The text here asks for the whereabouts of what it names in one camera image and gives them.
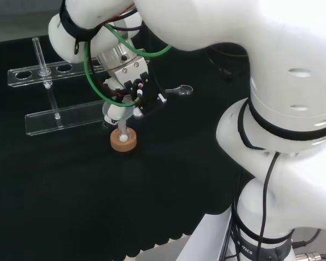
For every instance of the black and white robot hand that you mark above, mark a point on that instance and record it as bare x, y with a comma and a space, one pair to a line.
149, 95

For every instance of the clear glass weighing funnel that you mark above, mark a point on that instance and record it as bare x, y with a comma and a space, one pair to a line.
183, 89

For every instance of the clear round-bottom flask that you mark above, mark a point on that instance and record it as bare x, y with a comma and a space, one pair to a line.
123, 138

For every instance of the clear funnel stand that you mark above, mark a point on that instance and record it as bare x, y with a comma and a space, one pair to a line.
70, 117

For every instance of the black bench cloth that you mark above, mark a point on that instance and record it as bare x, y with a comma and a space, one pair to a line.
70, 190

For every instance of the grey metal base plate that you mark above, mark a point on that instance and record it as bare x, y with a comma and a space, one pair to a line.
203, 239

